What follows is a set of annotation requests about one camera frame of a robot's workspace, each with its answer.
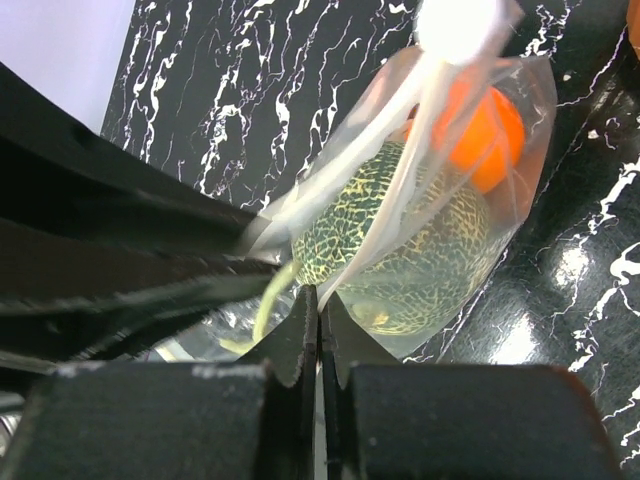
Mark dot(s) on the orange plastic basket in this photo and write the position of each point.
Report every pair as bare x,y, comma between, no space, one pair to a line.
633,25

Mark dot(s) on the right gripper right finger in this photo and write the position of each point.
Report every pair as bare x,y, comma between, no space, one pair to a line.
390,420

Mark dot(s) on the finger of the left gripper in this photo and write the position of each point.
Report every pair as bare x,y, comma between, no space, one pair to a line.
64,299
58,176

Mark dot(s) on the orange bell pepper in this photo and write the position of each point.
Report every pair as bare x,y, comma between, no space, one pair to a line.
493,140

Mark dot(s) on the polka dot zip bag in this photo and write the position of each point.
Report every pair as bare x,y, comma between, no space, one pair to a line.
423,96

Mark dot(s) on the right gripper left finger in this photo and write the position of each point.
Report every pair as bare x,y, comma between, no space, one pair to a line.
248,419

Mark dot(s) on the green netted melon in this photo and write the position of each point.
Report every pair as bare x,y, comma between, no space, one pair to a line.
421,285

